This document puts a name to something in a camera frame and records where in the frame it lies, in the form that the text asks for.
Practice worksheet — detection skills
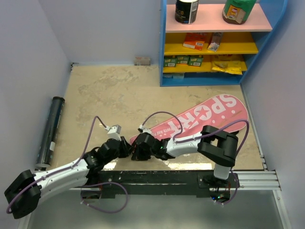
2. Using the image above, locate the black shuttlecock tube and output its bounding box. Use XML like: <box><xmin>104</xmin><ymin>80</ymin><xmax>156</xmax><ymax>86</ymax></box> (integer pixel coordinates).
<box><xmin>35</xmin><ymin>96</ymin><xmax>65</xmax><ymax>168</ymax></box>

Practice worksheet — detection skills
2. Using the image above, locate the blue shelf unit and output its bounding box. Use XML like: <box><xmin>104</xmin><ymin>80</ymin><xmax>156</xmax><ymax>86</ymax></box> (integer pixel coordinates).
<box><xmin>159</xmin><ymin>0</ymin><xmax>288</xmax><ymax>86</ymax></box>

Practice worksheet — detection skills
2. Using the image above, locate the black white can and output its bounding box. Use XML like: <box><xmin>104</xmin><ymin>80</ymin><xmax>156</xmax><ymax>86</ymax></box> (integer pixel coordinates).
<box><xmin>175</xmin><ymin>0</ymin><xmax>199</xmax><ymax>25</ymax></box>

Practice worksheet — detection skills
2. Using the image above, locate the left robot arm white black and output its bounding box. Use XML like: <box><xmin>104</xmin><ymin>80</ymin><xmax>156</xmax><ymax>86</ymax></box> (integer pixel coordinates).
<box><xmin>4</xmin><ymin>137</ymin><xmax>132</xmax><ymax>219</ymax></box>

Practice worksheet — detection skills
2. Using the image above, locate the green box right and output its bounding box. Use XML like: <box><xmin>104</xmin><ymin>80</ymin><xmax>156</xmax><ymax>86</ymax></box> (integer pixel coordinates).
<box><xmin>188</xmin><ymin>55</ymin><xmax>203</xmax><ymax>67</ymax></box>

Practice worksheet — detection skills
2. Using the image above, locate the green box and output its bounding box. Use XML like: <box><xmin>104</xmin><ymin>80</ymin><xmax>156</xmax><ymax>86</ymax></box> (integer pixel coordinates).
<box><xmin>177</xmin><ymin>55</ymin><xmax>190</xmax><ymax>65</ymax></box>
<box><xmin>163</xmin><ymin>55</ymin><xmax>177</xmax><ymax>67</ymax></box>
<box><xmin>188</xmin><ymin>55</ymin><xmax>203</xmax><ymax>67</ymax></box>

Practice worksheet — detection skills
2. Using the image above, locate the silver brown pouch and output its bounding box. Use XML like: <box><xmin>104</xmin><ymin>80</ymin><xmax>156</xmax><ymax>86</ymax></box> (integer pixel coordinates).
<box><xmin>207</xmin><ymin>32</ymin><xmax>224</xmax><ymax>52</ymax></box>

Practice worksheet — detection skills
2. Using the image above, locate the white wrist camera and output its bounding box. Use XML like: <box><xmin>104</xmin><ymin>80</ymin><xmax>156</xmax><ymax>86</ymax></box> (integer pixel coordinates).
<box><xmin>138</xmin><ymin>125</ymin><xmax>153</xmax><ymax>135</ymax></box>
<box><xmin>105</xmin><ymin>125</ymin><xmax>122</xmax><ymax>141</ymax></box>

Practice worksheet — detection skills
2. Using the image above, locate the aluminium rail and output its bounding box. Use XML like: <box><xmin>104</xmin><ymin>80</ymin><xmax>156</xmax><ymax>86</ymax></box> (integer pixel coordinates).
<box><xmin>30</xmin><ymin>169</ymin><xmax>283</xmax><ymax>191</ymax></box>

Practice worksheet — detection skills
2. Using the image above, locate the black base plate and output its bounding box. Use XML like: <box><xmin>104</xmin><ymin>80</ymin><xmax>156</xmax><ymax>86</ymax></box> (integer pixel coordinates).
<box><xmin>78</xmin><ymin>170</ymin><xmax>240</xmax><ymax>198</ymax></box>

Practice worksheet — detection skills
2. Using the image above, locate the green brown jar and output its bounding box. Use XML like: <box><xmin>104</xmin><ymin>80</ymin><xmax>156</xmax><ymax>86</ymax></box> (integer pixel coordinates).
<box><xmin>222</xmin><ymin>0</ymin><xmax>256</xmax><ymax>24</ymax></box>

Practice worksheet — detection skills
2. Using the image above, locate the green box middle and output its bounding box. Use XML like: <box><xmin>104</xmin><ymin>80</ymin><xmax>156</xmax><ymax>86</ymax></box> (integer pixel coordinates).
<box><xmin>177</xmin><ymin>55</ymin><xmax>190</xmax><ymax>65</ymax></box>

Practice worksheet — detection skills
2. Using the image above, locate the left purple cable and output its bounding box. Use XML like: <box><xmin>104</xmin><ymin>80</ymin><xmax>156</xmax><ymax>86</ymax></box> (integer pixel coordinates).
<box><xmin>6</xmin><ymin>115</ymin><xmax>129</xmax><ymax>214</ymax></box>

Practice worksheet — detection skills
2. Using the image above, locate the orange box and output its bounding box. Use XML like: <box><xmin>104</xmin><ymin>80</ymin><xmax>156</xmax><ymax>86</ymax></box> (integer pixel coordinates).
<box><xmin>183</xmin><ymin>32</ymin><xmax>206</xmax><ymax>51</ymax></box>

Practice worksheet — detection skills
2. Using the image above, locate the green box left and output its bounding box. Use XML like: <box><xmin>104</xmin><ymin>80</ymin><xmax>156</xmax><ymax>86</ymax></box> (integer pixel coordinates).
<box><xmin>163</xmin><ymin>55</ymin><xmax>177</xmax><ymax>67</ymax></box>

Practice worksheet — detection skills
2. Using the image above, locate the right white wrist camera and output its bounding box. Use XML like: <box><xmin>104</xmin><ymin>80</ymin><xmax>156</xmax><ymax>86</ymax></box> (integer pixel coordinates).
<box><xmin>138</xmin><ymin>125</ymin><xmax>153</xmax><ymax>135</ymax></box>

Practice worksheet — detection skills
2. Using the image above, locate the brown wall block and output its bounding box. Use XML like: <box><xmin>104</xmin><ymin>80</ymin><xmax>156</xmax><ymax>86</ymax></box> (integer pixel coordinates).
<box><xmin>133</xmin><ymin>56</ymin><xmax>151</xmax><ymax>66</ymax></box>

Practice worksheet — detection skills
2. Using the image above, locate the yellow snack bag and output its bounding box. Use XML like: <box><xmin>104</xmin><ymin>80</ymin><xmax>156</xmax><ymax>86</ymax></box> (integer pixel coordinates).
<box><xmin>212</xmin><ymin>60</ymin><xmax>242</xmax><ymax>75</ymax></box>

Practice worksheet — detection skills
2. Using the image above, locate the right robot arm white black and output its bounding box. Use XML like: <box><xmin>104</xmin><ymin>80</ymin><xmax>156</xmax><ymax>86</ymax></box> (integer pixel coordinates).
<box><xmin>132</xmin><ymin>125</ymin><xmax>238</xmax><ymax>187</ymax></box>

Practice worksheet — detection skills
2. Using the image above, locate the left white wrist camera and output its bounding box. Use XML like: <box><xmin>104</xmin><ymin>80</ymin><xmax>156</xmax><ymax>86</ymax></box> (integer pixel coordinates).
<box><xmin>105</xmin><ymin>125</ymin><xmax>122</xmax><ymax>141</ymax></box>

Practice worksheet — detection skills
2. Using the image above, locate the pink racket bag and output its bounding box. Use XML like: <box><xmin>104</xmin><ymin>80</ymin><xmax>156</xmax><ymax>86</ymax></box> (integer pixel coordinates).
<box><xmin>130</xmin><ymin>94</ymin><xmax>249</xmax><ymax>145</ymax></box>

